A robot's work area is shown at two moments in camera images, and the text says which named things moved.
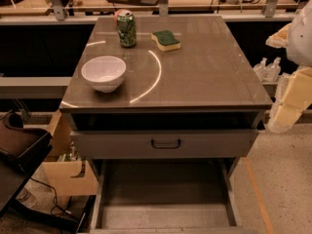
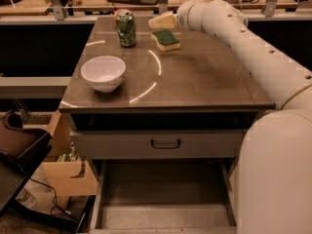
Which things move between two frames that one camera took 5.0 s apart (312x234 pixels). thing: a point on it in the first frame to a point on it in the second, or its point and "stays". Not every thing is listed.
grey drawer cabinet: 166,123 stays
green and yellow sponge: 166,40 stays
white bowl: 104,73 stays
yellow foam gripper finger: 280,38 to 164,20
